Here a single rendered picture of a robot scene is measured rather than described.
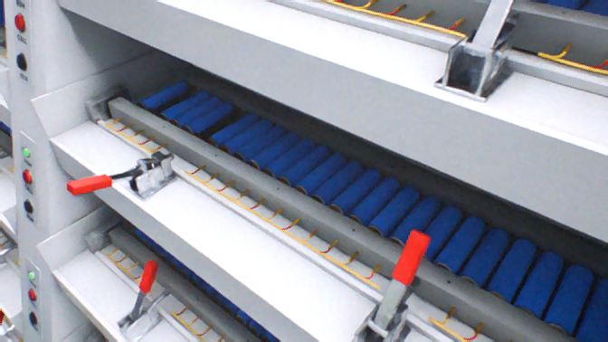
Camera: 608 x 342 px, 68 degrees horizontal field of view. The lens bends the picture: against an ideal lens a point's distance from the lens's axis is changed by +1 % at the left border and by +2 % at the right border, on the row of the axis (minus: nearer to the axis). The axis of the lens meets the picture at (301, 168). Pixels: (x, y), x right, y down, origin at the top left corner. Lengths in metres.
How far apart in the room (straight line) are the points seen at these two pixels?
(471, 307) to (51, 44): 0.47
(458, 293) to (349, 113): 0.15
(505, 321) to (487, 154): 0.14
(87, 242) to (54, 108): 0.19
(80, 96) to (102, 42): 0.07
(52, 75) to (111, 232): 0.22
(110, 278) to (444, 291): 0.44
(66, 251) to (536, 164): 0.58
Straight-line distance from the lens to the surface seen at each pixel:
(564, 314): 0.37
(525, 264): 0.39
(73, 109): 0.59
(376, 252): 0.36
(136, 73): 0.62
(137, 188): 0.46
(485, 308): 0.35
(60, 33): 0.56
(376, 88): 0.26
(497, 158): 0.25
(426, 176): 0.43
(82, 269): 0.67
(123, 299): 0.62
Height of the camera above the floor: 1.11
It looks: 24 degrees down
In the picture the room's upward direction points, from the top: 13 degrees clockwise
